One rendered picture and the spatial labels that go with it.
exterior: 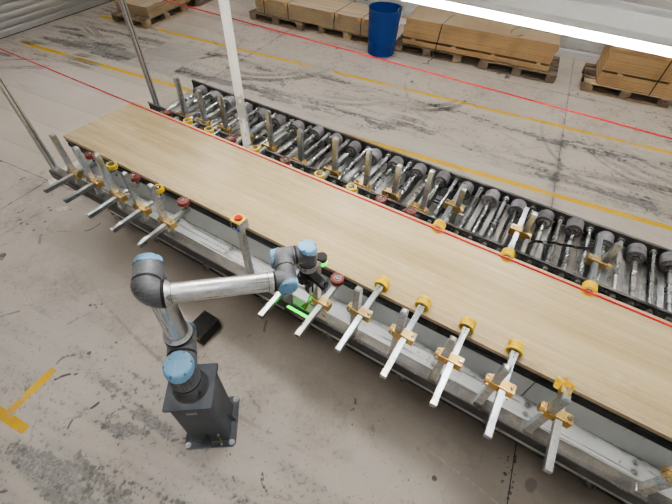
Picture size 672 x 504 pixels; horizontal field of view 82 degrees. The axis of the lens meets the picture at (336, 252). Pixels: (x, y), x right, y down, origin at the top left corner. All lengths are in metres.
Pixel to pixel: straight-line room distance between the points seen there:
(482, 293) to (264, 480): 1.72
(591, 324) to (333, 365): 1.66
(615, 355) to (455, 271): 0.89
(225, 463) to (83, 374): 1.25
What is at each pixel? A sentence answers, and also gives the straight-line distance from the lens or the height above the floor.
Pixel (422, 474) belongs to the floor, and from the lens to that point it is 2.80.
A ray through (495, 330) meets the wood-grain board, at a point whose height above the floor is 0.90.
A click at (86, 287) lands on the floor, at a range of 3.87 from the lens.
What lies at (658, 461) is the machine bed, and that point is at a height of 0.67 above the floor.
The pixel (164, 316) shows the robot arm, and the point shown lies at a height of 1.12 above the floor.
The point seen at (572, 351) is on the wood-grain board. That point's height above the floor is 0.90.
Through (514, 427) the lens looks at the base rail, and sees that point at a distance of 2.28.
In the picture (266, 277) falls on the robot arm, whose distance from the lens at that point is 1.66.
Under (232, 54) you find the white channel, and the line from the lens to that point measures 3.03.
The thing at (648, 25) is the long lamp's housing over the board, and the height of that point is 2.36.
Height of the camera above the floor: 2.68
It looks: 48 degrees down
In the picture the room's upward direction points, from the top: 3 degrees clockwise
